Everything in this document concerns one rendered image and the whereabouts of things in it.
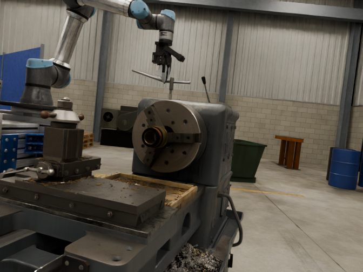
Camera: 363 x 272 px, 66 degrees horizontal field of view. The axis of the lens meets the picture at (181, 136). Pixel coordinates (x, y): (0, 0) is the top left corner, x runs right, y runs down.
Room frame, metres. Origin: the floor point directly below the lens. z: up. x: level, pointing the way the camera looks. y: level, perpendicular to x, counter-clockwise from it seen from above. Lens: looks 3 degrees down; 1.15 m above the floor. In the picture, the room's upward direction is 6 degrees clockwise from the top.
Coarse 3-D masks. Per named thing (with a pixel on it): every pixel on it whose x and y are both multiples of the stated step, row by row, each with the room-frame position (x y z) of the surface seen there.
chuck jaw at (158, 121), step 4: (152, 104) 1.21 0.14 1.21; (148, 108) 1.17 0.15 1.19; (152, 108) 1.17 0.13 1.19; (144, 112) 1.18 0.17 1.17; (148, 112) 1.17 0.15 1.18; (152, 112) 1.16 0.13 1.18; (156, 112) 1.19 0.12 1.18; (148, 116) 1.17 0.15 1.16; (152, 116) 1.14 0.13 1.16; (156, 116) 1.17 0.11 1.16; (148, 120) 1.15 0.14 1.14; (152, 120) 1.14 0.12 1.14; (156, 120) 1.14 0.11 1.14; (160, 120) 1.19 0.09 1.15; (148, 124) 1.15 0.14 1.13; (152, 124) 1.12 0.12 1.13; (156, 124) 1.12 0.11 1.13; (160, 124) 1.16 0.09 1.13
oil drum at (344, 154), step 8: (336, 152) 6.46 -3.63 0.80; (344, 152) 6.31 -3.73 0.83; (352, 152) 6.25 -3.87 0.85; (360, 152) 6.32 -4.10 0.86; (336, 160) 6.43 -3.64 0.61; (344, 160) 6.30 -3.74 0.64; (352, 160) 6.25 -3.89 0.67; (336, 168) 6.41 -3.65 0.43; (344, 168) 6.29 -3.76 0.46; (352, 168) 6.25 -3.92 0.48; (336, 176) 6.39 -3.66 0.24; (344, 176) 6.28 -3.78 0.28; (352, 176) 6.24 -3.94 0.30; (328, 184) 6.59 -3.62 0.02; (336, 184) 6.37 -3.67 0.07; (344, 184) 6.27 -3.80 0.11; (352, 184) 6.26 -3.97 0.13
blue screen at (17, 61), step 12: (36, 48) 5.52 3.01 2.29; (0, 60) 6.79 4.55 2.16; (12, 60) 6.28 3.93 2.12; (24, 60) 5.86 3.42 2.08; (0, 72) 6.75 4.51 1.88; (12, 72) 6.25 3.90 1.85; (24, 72) 5.83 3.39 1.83; (12, 84) 6.22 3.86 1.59; (24, 84) 5.80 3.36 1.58; (0, 96) 6.64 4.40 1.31; (12, 96) 6.19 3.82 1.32; (0, 108) 6.64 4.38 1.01
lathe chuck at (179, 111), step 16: (160, 112) 1.20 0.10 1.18; (176, 112) 1.17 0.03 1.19; (192, 112) 1.16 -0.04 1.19; (144, 128) 1.22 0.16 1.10; (176, 128) 1.17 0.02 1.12; (192, 128) 1.15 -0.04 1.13; (144, 144) 1.22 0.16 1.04; (176, 144) 1.17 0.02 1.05; (192, 144) 1.15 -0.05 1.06; (160, 160) 1.19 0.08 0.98; (176, 160) 1.17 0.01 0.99; (192, 160) 1.15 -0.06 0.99
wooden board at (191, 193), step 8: (104, 176) 1.08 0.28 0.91; (112, 176) 1.13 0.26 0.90; (120, 176) 1.18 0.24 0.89; (128, 176) 1.17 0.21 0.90; (136, 176) 1.16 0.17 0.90; (144, 176) 1.16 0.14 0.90; (144, 184) 1.11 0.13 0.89; (160, 184) 1.12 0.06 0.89; (168, 184) 1.11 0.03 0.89; (176, 184) 1.10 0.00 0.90; (184, 184) 1.09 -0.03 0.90; (168, 192) 1.02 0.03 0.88; (176, 192) 1.03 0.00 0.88; (192, 192) 1.02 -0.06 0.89; (168, 200) 0.92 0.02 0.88; (176, 200) 0.86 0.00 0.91; (184, 200) 0.93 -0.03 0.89
